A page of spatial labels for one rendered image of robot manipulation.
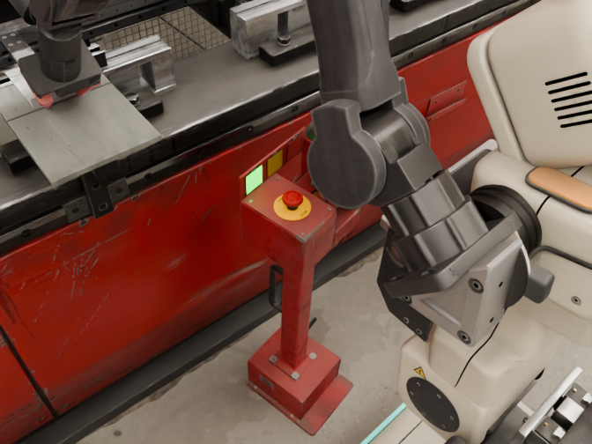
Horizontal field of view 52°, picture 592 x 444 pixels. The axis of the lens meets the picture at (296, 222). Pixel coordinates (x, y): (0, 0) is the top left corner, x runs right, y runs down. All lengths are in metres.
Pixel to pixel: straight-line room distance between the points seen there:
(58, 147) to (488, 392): 0.72
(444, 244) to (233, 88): 0.81
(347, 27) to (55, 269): 0.86
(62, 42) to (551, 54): 0.61
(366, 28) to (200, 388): 1.42
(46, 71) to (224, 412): 1.12
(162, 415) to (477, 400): 1.07
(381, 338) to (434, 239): 1.38
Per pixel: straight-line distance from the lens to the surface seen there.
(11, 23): 1.12
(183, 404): 1.80
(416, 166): 0.55
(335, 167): 0.55
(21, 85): 1.14
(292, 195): 1.13
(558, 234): 0.61
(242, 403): 1.79
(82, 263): 1.27
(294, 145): 1.22
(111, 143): 0.98
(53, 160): 0.97
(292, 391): 1.67
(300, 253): 1.13
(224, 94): 1.26
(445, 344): 0.89
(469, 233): 0.55
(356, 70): 0.54
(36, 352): 1.42
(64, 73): 0.95
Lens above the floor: 1.62
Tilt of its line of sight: 48 degrees down
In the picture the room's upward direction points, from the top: 3 degrees clockwise
